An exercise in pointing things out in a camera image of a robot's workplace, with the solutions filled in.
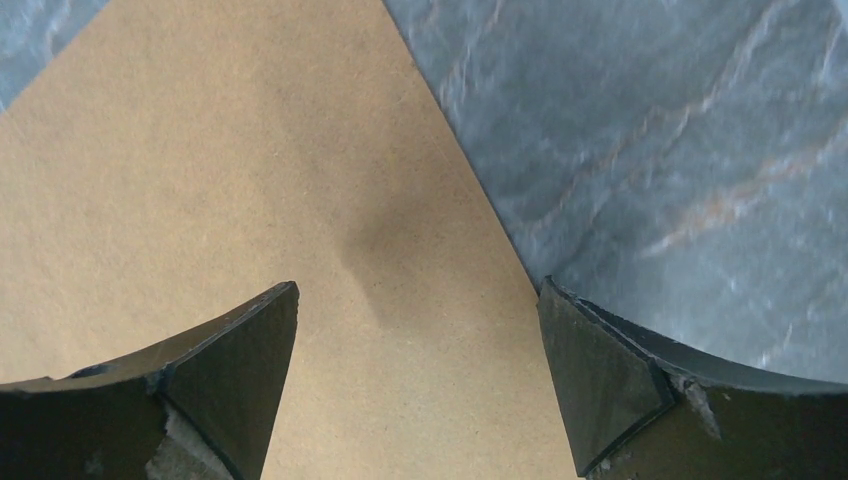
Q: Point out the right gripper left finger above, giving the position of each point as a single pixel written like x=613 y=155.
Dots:
x=198 y=405

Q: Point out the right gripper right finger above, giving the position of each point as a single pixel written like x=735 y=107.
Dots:
x=639 y=405

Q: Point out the brown cardboard backing board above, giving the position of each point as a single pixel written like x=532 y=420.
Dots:
x=180 y=157

